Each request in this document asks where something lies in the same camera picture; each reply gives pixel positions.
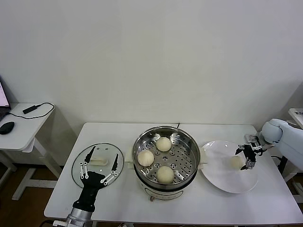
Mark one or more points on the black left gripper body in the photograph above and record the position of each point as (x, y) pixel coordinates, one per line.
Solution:
(90, 185)

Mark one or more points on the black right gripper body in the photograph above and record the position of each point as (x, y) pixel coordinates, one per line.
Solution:
(250, 153)

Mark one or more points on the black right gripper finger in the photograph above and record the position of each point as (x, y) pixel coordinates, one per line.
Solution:
(248, 165)
(240, 150)

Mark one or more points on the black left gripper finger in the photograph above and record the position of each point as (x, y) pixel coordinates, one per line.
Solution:
(115, 164)
(89, 157)

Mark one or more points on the white steamed baozi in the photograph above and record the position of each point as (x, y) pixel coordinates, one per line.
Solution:
(165, 174)
(145, 158)
(236, 162)
(163, 143)

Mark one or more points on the round glass pot lid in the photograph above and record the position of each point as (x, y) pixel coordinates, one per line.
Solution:
(104, 151)

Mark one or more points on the stainless steel steamer basket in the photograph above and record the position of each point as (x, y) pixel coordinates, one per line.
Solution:
(187, 151)

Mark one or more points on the white round plate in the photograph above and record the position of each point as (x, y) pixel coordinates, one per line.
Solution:
(217, 170)

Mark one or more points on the black power adapter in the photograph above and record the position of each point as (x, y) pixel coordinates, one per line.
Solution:
(283, 164)

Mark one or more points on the white electric cooker base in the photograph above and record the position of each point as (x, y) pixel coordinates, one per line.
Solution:
(163, 192)

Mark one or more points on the white side table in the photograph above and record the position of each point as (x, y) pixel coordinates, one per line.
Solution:
(21, 134)

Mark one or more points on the black usb dongle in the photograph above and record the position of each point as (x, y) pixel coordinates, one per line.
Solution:
(30, 109)

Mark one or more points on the black computer mouse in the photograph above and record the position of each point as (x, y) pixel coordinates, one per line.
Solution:
(6, 127)

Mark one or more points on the black laptop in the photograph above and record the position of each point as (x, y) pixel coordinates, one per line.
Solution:
(3, 94)

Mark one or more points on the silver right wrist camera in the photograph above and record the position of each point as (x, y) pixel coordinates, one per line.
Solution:
(252, 139)

